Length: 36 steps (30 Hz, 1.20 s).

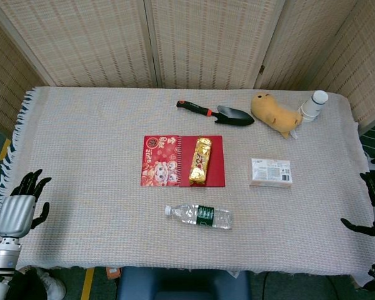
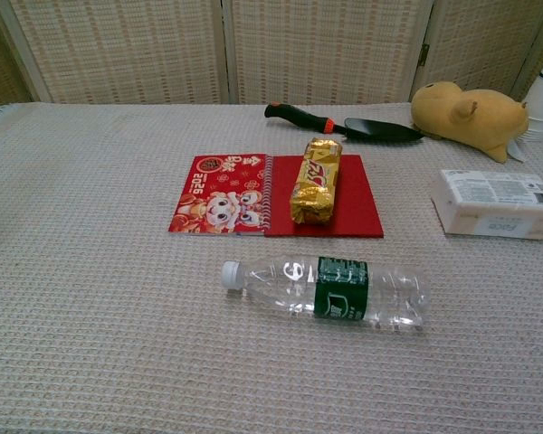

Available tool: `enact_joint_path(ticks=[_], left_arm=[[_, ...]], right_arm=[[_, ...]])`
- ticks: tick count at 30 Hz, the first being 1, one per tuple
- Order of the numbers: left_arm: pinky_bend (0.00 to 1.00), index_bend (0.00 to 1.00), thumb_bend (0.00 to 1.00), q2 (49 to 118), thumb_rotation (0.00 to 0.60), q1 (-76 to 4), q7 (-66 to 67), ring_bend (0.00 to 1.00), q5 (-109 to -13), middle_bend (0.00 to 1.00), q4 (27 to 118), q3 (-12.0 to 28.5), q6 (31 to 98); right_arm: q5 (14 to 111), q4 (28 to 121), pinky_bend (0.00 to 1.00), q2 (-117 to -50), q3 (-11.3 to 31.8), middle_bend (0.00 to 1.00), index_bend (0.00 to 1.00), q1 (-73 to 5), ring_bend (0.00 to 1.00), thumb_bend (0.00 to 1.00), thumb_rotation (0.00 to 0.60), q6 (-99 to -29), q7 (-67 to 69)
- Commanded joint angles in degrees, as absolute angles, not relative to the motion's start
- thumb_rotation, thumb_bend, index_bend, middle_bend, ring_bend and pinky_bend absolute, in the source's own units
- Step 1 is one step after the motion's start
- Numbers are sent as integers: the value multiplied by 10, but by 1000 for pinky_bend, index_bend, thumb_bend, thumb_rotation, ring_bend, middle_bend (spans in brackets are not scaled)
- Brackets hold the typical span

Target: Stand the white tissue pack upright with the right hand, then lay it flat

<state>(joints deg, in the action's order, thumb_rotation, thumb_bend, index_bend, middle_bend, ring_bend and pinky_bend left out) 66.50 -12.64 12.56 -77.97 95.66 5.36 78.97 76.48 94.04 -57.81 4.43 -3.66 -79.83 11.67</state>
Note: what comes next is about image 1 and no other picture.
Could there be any black garden trowel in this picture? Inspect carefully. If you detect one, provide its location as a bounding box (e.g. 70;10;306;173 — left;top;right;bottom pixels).
176;99;256;128

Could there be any yellow plush toy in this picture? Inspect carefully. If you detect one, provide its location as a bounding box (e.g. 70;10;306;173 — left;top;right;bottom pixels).
250;92;304;140

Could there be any clear plastic water bottle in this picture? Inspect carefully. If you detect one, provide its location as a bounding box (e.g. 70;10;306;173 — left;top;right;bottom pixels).
164;203;233;231

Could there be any white plastic bottle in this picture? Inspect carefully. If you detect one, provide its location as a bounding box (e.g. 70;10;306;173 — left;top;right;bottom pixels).
298;89;329;123

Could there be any red spiral calendar notebook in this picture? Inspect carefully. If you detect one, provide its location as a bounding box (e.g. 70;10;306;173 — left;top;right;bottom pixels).
139;134;226;188

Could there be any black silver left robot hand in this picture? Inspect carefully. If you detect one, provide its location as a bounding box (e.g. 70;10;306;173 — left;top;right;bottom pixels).
0;169;53;240

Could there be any woven folding screen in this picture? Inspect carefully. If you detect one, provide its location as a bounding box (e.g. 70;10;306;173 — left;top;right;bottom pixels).
0;0;375;134

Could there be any beige woven tablecloth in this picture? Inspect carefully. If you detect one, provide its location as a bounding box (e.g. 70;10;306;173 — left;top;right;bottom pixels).
0;86;372;288

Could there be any gold foil snack package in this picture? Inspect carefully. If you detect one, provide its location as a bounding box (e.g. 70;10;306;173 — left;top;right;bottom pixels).
188;136;213;186

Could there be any white shoe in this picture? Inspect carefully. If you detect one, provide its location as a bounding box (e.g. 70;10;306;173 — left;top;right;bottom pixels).
34;267;67;300

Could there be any white cable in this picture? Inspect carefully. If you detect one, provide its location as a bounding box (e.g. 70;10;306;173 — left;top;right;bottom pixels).
362;124;375;157

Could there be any blue padded chair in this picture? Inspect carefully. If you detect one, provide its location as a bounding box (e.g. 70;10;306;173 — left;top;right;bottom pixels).
116;267;253;300

